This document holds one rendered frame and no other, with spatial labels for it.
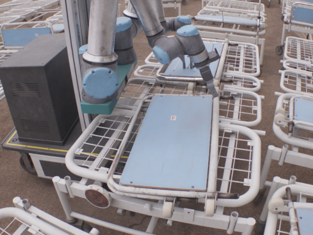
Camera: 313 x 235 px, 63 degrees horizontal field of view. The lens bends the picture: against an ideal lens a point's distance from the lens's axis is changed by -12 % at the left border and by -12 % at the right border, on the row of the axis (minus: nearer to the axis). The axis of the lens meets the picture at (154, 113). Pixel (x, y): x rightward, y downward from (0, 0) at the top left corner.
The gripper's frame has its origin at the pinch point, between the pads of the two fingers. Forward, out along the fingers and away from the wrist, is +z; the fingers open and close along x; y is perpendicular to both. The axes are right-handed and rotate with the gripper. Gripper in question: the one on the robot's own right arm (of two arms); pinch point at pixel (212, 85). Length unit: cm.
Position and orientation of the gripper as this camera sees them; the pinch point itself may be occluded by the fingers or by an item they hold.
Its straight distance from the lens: 145.1
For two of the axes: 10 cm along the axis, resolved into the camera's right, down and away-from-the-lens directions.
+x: 0.2, 6.3, -7.7
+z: 4.3, 6.9, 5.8
